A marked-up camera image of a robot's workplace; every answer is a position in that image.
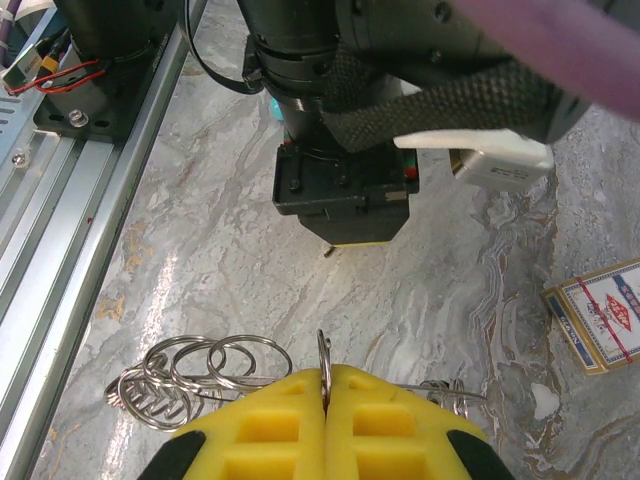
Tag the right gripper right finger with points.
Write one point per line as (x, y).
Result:
(425, 450)

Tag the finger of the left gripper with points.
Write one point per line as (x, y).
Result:
(355, 230)

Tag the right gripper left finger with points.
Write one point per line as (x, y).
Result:
(225, 440)

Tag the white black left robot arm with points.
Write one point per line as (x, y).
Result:
(300, 30)

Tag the playing card deck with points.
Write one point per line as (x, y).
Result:
(600, 320)

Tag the left circuit board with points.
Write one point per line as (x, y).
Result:
(25, 62)

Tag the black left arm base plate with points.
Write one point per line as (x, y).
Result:
(100, 120)

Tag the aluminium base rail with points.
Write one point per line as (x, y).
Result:
(65, 210)

